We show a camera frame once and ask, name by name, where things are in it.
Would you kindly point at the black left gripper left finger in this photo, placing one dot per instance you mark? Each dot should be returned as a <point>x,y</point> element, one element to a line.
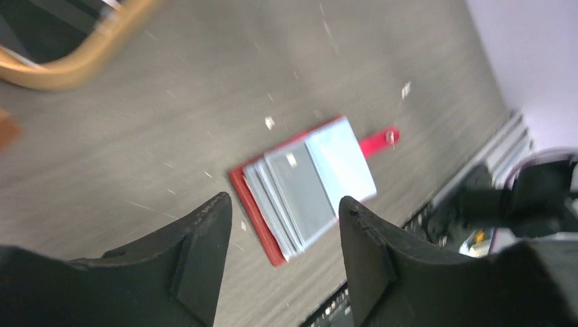
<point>170,277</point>

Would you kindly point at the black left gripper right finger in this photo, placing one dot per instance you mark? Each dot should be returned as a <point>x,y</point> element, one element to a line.
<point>537,282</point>

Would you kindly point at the red leather card holder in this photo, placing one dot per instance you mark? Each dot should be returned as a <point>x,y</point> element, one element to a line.
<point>341,161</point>

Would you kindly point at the tan oval tray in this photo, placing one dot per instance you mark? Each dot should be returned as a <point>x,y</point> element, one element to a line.
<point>54,45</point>

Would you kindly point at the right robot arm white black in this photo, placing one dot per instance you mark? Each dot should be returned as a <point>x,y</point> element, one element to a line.
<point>536,200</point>

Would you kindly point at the orange compartment organizer tray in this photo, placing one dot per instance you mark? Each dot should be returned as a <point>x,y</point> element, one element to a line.
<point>9,129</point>

